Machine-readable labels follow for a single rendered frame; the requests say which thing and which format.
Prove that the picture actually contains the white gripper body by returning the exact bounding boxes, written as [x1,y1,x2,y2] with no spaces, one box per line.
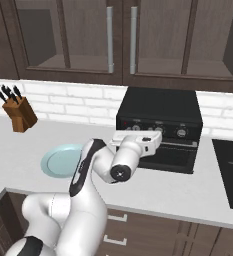
[109,130,163,147]

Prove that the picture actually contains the black toaster oven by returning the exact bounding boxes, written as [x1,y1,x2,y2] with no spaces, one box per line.
[115,86,204,175]

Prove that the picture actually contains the black toaster oven door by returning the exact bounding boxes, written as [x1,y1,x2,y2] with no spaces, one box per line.
[136,154,196,175]

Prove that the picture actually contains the dark brown glass cupboard door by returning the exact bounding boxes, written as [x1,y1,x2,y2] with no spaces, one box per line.
[122,0,233,95]
[0,0,124,86]

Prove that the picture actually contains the brown base cupboard door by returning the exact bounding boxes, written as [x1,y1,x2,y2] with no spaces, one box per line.
[210,226,233,256]
[176,220,224,256]

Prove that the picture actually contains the light blue plate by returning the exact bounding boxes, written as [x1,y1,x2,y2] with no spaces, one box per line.
[39,143,86,179]

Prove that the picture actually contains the brown drawer front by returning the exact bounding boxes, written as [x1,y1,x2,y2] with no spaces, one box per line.
[105,207,188,236]
[96,230,184,256]

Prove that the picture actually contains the black hob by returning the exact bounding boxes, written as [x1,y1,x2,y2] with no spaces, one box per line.
[211,138,233,212]

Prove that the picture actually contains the brown wooden knife block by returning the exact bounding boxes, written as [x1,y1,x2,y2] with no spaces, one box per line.
[1,95,39,134]

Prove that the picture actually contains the dark brown corner base cupboard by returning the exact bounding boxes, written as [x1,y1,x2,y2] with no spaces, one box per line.
[0,189,31,256]

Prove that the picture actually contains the silver drawer handle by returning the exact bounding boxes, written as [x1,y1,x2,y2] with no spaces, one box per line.
[103,234,128,247]
[106,213,129,223]

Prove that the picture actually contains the silver cupboard door handle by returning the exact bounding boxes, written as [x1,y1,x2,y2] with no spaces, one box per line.
[129,6,138,75]
[106,6,115,74]

